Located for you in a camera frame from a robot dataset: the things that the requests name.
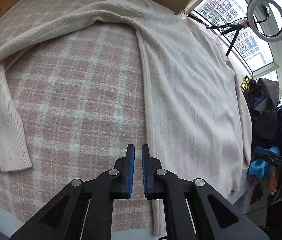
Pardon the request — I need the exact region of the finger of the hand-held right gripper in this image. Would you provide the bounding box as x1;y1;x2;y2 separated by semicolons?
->
254;146;272;159

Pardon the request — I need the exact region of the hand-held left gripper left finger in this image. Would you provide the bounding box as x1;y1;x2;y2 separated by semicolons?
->
10;144;135;240

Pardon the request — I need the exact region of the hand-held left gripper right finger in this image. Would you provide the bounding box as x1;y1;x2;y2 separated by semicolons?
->
141;144;270;240

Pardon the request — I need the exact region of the cream knit sweater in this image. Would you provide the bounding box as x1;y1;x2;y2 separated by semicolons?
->
0;0;252;237

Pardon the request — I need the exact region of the person's right forearm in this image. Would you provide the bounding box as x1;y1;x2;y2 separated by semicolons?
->
258;191;282;240

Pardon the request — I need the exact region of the person's right hand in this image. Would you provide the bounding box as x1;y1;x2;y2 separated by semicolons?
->
268;171;279;196

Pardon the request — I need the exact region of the blue cloth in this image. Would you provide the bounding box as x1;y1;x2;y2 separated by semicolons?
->
247;147;281;180

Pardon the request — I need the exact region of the dark grey garment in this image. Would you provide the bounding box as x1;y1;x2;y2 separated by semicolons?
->
244;78;281;140

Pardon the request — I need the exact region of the yellow black striped cloth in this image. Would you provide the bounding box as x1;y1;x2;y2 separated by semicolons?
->
239;75;251;93

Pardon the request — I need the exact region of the white window frame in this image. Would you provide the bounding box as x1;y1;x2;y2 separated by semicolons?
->
182;0;282;130

